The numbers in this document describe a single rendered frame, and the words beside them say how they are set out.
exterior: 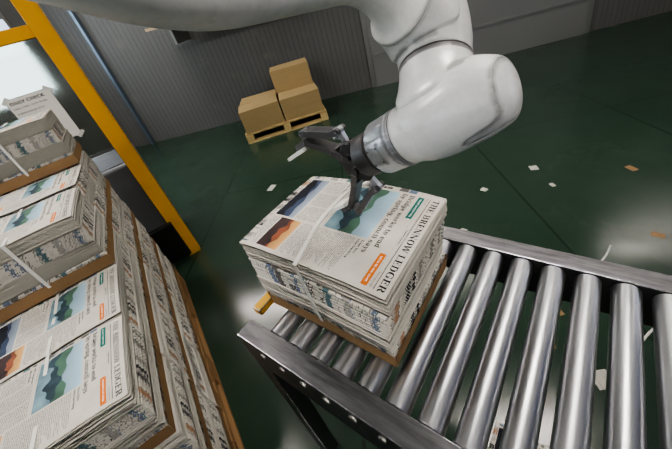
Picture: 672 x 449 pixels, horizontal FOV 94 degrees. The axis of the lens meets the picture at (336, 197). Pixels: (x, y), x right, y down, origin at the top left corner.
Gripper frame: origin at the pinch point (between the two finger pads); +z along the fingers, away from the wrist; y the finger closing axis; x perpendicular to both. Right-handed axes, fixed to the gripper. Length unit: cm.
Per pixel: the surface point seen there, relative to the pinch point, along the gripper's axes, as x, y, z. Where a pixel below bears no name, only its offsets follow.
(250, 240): -13.4, 2.8, 14.8
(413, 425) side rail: -21.6, 42.2, -10.3
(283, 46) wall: 312, -130, 291
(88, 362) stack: -51, 5, 55
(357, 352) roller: -15.0, 35.1, 4.0
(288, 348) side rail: -22.0, 27.8, 16.9
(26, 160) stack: -25, -70, 125
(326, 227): -3.8, 9.4, 1.1
